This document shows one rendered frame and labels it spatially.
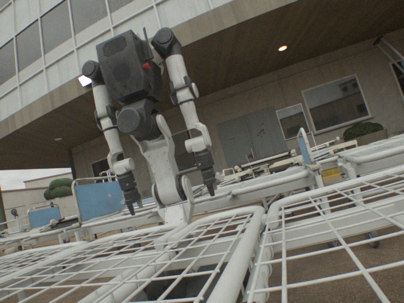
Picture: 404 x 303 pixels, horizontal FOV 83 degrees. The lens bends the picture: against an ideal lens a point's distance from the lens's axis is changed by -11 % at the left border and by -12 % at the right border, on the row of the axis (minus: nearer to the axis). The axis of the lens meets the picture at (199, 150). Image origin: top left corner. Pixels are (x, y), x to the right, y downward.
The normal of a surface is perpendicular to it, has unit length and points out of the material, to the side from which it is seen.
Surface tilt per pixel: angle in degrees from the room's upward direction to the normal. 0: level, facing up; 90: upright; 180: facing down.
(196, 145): 101
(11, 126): 90
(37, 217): 90
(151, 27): 90
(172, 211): 60
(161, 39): 90
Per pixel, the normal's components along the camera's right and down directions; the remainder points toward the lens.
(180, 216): -0.33, -0.53
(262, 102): -0.33, -0.03
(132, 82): -0.15, 0.19
